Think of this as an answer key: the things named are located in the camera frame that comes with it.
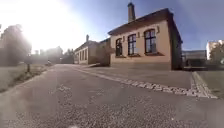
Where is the small beige building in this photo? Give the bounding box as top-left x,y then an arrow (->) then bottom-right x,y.
73,34 -> 112,67

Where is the grey asphalt road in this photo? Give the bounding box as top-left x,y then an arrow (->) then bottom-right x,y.
0,63 -> 224,128

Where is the grey paved yard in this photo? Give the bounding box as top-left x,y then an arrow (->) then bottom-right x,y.
78,64 -> 194,90

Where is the cobblestone strip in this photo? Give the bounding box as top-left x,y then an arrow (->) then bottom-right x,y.
71,67 -> 219,100

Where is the beige building with chimney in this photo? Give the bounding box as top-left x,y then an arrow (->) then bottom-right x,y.
107,1 -> 184,72

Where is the row of trees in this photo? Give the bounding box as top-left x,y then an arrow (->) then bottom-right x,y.
31,45 -> 75,65

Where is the low grey building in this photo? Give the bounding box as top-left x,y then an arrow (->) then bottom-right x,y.
181,49 -> 208,70

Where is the grass strip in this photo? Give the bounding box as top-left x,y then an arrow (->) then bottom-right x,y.
0,63 -> 52,94

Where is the pale building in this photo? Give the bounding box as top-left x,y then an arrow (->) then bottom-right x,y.
205,39 -> 224,61

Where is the dark tree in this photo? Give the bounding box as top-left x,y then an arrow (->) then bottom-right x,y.
0,23 -> 33,67

